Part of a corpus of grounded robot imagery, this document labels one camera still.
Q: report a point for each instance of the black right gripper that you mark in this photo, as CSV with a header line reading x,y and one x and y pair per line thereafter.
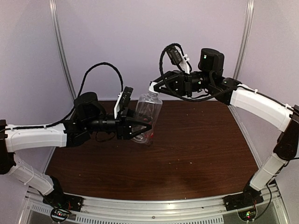
x,y
179,82

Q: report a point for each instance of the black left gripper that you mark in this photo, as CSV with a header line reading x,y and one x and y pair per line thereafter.
x,y
124,123

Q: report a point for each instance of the white bottle cap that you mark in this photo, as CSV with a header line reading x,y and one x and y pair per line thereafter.
x,y
152,87

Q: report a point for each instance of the large clear plastic bottle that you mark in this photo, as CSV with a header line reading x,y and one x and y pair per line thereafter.
x,y
147,110

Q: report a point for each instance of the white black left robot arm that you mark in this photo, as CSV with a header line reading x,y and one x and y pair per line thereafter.
x,y
87,116

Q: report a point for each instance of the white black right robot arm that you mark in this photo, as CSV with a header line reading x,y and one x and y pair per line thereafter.
x,y
208,82

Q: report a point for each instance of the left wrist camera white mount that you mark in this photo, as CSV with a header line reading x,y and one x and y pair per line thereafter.
x,y
122,100

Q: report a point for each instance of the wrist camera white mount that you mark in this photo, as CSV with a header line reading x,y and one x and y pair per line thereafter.
x,y
178,58
122,100

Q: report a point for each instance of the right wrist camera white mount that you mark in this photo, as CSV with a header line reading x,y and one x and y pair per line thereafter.
x,y
178,58

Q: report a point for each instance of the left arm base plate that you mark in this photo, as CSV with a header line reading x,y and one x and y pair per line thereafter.
x,y
64,209

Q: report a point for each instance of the aluminium front frame rail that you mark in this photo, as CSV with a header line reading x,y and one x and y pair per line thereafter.
x,y
207,210

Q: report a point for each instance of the aluminium right corner post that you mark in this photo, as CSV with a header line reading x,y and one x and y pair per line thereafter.
x,y
245,37

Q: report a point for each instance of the aluminium corner post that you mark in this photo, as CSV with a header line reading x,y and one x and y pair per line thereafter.
x,y
245,37
60,48

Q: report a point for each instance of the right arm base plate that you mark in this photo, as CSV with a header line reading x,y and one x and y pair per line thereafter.
x,y
245,204

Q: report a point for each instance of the aluminium left corner post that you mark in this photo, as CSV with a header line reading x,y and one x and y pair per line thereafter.
x,y
60,48

